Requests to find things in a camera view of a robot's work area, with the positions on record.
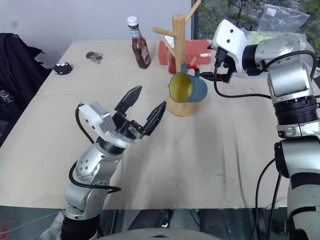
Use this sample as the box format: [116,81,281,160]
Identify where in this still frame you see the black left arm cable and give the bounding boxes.
[68,101,123,195]

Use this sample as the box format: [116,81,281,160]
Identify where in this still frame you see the blue mug yellow inside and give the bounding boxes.
[168,63,209,105]

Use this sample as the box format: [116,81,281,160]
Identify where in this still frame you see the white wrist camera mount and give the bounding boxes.
[79,101,137,149]
[211,19,249,74]

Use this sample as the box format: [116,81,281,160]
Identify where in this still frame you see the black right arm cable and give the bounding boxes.
[213,46,318,100]

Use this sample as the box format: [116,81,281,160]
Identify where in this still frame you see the small dark wrapped object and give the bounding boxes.
[85,51,104,64]

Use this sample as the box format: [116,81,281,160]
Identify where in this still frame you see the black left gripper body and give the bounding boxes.
[111,111,145,140]

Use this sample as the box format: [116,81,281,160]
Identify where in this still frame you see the red drinking glass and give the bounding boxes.
[165,49,178,75]

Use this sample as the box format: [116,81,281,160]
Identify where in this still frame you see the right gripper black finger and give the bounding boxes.
[199,71,221,82]

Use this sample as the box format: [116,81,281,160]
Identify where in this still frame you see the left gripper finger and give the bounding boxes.
[114,85,143,116]
[141,100,167,137]

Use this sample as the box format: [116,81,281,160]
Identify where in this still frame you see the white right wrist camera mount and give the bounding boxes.
[211,19,249,74]

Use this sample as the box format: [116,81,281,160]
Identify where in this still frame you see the ketchup bottle white cap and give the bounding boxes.
[126,16,152,70]

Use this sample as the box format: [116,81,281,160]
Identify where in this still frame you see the wooden mug tree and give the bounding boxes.
[152,0,202,118]

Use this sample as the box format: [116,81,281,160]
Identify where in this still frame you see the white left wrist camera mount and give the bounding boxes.
[79,101,137,149]

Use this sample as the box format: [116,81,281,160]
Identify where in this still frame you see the clear plastic bag green contents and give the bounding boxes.
[245,3,311,52]

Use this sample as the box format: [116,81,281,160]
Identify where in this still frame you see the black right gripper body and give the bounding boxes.
[210,46,238,84]

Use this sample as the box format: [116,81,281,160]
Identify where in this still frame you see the black backpack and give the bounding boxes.
[0,32,55,149]

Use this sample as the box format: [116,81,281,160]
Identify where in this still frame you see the small black round toy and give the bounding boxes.
[53,61,74,76]

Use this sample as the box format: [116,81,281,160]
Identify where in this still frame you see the black hanging cable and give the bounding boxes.
[254,158,277,240]
[269,172,284,240]

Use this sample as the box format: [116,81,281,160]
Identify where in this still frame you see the red box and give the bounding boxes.
[157,39,214,67]

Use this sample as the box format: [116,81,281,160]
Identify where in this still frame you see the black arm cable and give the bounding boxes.
[68,101,123,195]
[213,46,318,100]

